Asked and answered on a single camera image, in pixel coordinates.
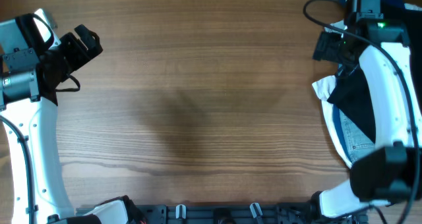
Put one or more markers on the white garment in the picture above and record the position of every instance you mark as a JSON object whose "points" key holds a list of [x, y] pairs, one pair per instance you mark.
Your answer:
{"points": [[387, 97]]}

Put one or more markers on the light blue denim shorts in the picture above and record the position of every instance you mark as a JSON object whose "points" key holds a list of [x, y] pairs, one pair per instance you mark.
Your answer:
{"points": [[358, 145]]}

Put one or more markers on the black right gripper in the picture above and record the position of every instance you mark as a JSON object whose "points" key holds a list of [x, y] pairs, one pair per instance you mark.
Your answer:
{"points": [[328, 46]]}

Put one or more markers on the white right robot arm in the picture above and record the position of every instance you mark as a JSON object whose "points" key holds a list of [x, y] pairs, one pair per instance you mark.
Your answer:
{"points": [[391, 174]]}

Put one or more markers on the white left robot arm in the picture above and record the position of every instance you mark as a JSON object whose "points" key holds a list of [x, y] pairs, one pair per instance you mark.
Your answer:
{"points": [[34, 62]]}

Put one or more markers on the black shorts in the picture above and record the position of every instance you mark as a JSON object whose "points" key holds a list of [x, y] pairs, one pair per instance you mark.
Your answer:
{"points": [[351, 95]]}

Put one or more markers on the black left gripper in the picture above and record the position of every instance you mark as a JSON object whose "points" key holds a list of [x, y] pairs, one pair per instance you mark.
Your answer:
{"points": [[72, 43]]}

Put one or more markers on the black metal base rail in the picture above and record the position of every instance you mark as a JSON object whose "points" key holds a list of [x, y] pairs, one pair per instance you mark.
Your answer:
{"points": [[282, 213]]}

